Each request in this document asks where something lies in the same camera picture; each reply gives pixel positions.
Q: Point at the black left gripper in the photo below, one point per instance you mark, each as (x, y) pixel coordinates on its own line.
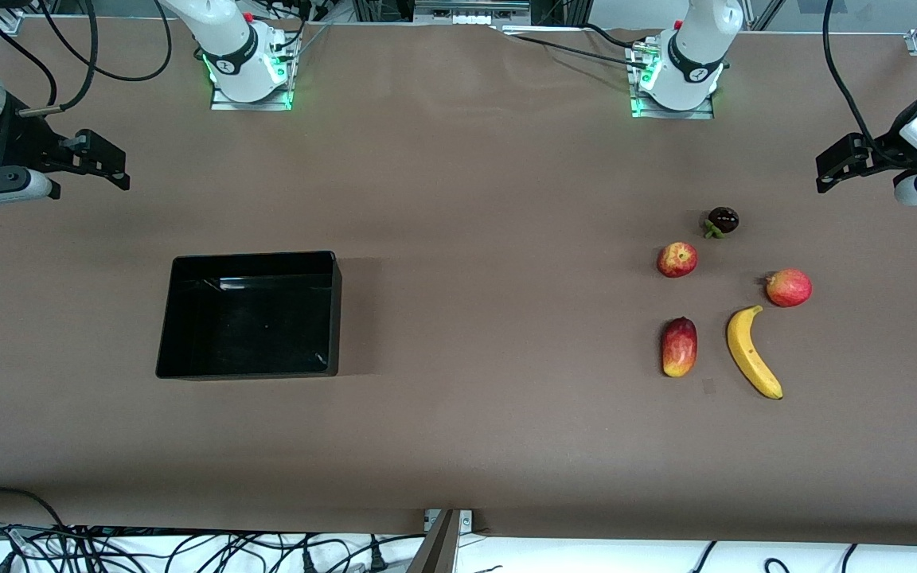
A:
(885, 157)

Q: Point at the dark grey beam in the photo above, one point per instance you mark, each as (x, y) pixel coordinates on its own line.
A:
(435, 553)

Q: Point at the grey socket strip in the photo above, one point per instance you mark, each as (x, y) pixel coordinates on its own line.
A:
(470, 16)

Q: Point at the table cover sheet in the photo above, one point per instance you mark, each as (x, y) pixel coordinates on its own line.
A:
(458, 239)

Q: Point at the red apple with yellow patch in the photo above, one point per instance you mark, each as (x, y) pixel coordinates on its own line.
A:
(677, 260)

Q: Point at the dark purple mangosteen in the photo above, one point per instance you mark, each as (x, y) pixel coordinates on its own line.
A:
(723, 219)

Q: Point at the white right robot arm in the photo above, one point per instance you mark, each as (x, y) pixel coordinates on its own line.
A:
(228, 32)

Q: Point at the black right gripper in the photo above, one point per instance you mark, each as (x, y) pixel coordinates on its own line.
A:
(19, 143)

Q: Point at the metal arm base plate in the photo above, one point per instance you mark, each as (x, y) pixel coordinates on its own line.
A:
(224, 103)
(702, 114)

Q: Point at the black power plug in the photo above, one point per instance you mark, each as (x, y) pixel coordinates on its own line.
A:
(377, 559)
(309, 562)

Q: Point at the small metal bracket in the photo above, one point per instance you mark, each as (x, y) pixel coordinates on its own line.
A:
(466, 521)

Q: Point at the yellow banana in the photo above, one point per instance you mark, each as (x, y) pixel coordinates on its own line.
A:
(749, 354)

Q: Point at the black plastic box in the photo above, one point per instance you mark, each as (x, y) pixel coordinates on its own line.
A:
(251, 318)

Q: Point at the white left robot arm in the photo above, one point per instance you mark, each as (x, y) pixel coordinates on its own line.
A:
(697, 40)

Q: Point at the red yellow mango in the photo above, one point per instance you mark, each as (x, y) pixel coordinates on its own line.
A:
(679, 347)

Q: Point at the round red pink apple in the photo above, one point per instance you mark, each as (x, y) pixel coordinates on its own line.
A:
(790, 288)

